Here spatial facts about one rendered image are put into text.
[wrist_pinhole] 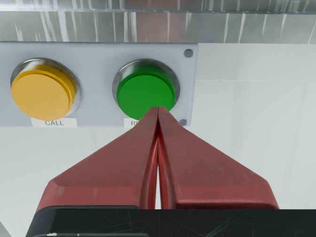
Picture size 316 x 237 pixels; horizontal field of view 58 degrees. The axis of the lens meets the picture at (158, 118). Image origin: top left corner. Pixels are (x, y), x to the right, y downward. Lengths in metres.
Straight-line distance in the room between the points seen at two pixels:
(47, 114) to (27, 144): 0.19
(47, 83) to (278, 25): 0.15
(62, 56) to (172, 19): 0.08
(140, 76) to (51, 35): 0.06
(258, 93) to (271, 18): 0.16
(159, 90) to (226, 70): 0.14
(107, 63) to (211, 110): 0.18
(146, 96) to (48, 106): 0.07
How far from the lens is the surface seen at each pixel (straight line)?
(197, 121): 0.35
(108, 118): 0.22
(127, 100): 0.19
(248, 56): 0.32
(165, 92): 0.19
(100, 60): 0.20
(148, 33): 0.19
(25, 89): 0.21
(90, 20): 0.19
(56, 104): 0.21
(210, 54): 0.31
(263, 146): 0.39
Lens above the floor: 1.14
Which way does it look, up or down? 55 degrees down
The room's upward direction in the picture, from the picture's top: 179 degrees clockwise
